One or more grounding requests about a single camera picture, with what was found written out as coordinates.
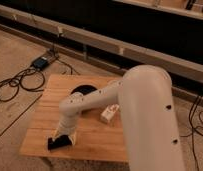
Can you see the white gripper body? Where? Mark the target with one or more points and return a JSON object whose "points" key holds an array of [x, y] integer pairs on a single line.
{"points": [[66, 126]]}

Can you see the black eraser block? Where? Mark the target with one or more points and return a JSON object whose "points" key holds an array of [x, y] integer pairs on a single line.
{"points": [[59, 142]]}

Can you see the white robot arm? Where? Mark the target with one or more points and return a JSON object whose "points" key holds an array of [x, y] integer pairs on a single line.
{"points": [[150, 128]]}

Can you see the wooden table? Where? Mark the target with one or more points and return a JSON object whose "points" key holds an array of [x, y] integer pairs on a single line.
{"points": [[94, 139]]}

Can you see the black round bowl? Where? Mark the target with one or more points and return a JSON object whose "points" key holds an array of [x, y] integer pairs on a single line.
{"points": [[84, 89]]}

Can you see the black power adapter box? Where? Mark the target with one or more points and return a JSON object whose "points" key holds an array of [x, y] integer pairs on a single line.
{"points": [[40, 63]]}

